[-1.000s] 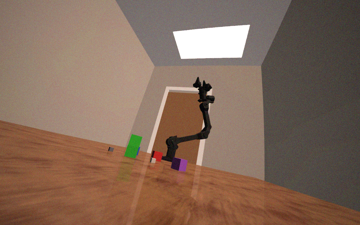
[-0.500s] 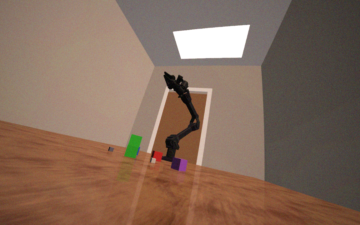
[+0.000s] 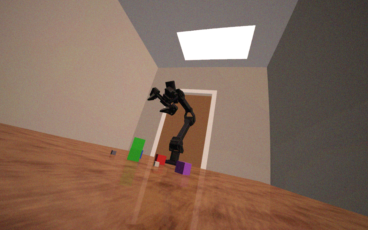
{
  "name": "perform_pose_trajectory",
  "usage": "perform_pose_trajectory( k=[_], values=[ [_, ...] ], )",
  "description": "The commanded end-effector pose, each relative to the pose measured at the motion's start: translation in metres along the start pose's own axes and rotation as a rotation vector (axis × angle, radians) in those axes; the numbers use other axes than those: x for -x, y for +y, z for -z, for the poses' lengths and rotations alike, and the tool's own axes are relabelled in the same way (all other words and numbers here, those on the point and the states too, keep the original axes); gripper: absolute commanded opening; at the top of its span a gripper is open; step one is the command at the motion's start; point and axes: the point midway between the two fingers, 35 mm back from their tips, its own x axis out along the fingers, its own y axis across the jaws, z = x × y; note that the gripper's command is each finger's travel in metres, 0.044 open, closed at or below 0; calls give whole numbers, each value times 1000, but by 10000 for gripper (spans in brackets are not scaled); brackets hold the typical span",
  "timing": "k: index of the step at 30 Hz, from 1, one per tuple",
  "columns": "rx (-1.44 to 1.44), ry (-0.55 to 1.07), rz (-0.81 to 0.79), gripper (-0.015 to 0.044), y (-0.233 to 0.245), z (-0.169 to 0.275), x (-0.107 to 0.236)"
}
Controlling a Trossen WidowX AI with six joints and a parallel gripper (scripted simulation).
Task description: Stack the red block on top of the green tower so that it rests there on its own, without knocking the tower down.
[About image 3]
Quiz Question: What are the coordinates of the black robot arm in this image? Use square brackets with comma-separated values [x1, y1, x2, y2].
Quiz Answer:
[163, 81, 196, 162]

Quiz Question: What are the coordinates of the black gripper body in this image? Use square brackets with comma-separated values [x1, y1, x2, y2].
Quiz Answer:
[150, 88, 178, 116]

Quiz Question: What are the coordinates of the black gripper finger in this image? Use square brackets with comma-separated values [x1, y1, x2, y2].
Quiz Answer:
[148, 90, 157, 100]
[160, 104, 174, 114]

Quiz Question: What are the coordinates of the purple cube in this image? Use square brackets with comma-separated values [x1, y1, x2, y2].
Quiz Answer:
[174, 161, 192, 175]

